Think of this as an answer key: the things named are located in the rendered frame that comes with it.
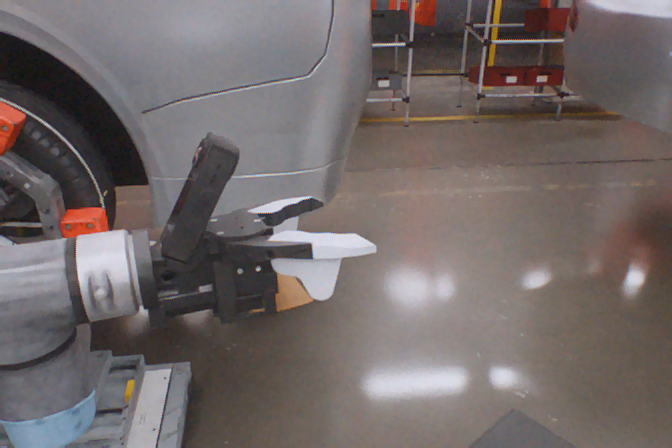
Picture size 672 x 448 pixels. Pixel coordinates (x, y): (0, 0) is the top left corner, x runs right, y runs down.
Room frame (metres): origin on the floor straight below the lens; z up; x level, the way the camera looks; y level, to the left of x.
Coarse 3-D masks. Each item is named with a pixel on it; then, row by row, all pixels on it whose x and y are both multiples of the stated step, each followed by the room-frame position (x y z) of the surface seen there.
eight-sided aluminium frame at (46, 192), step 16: (0, 160) 1.18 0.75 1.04; (16, 160) 1.23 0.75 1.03; (0, 176) 1.18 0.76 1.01; (16, 176) 1.18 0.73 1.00; (32, 176) 1.20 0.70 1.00; (48, 176) 1.24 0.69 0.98; (32, 192) 1.19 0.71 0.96; (48, 192) 1.19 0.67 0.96; (48, 208) 1.19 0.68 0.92; (64, 208) 1.25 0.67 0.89; (48, 224) 1.20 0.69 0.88
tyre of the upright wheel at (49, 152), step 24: (0, 96) 1.36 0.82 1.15; (24, 96) 1.42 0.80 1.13; (48, 120) 1.37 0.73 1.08; (72, 120) 1.47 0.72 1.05; (24, 144) 1.27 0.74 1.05; (48, 144) 1.28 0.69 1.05; (72, 144) 1.38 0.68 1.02; (48, 168) 1.27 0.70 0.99; (72, 168) 1.29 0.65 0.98; (96, 168) 1.41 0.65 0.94; (72, 192) 1.28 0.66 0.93; (96, 192) 1.34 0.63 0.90
